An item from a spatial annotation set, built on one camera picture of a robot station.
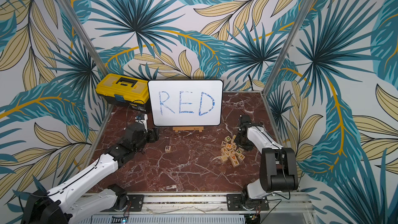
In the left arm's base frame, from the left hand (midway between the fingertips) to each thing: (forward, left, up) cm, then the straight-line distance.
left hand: (154, 130), depth 82 cm
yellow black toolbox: (+26, +19, +2) cm, 32 cm away
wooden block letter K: (-12, -44, -12) cm, 47 cm away
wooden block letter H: (-2, -41, -12) cm, 43 cm away
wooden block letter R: (-5, -6, -12) cm, 14 cm away
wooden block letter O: (-2, -44, -12) cm, 46 cm away
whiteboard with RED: (+16, -17, +4) cm, 24 cm away
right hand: (-2, -49, -12) cm, 50 cm away
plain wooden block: (-9, -38, -13) cm, 41 cm away
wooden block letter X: (-1, -38, -12) cm, 40 cm away
